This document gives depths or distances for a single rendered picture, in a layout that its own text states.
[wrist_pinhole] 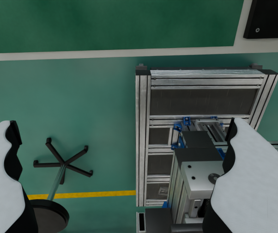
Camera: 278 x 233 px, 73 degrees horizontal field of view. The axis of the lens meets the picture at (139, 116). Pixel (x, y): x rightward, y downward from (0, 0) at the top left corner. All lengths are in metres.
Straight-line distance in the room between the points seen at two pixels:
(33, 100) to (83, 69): 0.46
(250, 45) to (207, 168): 0.34
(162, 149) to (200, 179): 0.93
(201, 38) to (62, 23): 0.35
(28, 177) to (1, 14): 1.76
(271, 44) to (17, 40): 0.65
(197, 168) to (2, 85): 1.43
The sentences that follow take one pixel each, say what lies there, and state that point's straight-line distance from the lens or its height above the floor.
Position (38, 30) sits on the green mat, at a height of 0.75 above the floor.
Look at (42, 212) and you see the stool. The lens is 1.45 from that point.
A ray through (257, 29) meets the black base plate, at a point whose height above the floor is 0.77.
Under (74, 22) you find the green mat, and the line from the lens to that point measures 0.53.
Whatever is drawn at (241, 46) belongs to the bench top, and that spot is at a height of 0.75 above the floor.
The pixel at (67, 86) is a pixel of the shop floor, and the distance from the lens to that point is 1.44.
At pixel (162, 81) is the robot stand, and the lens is 1.12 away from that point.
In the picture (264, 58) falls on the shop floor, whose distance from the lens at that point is 1.58.
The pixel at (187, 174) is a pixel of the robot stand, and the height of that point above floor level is 0.94.
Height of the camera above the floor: 1.26
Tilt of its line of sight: 58 degrees down
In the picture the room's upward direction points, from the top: 176 degrees clockwise
